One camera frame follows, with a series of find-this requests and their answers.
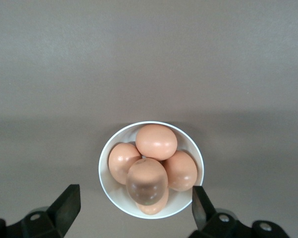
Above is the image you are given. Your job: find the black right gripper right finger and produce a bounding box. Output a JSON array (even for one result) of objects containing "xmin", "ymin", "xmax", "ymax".
[{"xmin": 188, "ymin": 185, "xmax": 291, "ymax": 238}]

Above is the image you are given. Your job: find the white round bowl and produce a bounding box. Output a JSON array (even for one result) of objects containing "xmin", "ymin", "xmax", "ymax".
[{"xmin": 98, "ymin": 120, "xmax": 204, "ymax": 220}]

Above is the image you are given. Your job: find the brown egg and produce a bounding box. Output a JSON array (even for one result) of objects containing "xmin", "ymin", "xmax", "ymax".
[
  {"xmin": 135, "ymin": 123, "xmax": 178, "ymax": 161},
  {"xmin": 161, "ymin": 150, "xmax": 198, "ymax": 192},
  {"xmin": 108, "ymin": 142, "xmax": 142, "ymax": 185},
  {"xmin": 135, "ymin": 188, "xmax": 169, "ymax": 215},
  {"xmin": 126, "ymin": 158, "xmax": 169, "ymax": 206}
]

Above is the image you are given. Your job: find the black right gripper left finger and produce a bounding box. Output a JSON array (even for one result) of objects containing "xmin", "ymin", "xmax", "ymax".
[{"xmin": 0, "ymin": 184, "xmax": 81, "ymax": 238}]

